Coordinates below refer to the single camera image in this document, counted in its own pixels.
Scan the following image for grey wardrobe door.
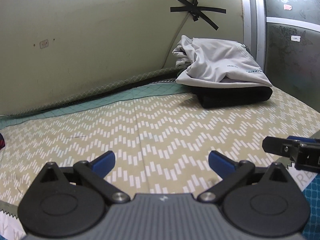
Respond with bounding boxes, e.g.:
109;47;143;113
265;0;319;111

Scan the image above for dark reindeer knit sweater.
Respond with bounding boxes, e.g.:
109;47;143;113
0;133;5;150

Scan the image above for black tape cross on wall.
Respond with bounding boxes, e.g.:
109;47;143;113
170;0;227;30

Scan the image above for white t-shirt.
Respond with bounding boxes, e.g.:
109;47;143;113
277;157;317;191

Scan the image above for blue patterned blanket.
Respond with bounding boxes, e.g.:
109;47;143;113
302;174;320;240

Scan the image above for folded grey sports shirt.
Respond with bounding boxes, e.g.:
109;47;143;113
172;35;272;88

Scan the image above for black folded garment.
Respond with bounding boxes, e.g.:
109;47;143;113
191;86;273;109

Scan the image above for teal quilted mattress pad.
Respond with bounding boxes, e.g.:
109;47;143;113
1;80;191;129

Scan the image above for beige zigzag patterned bedsheet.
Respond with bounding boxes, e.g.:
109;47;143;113
1;88;319;205

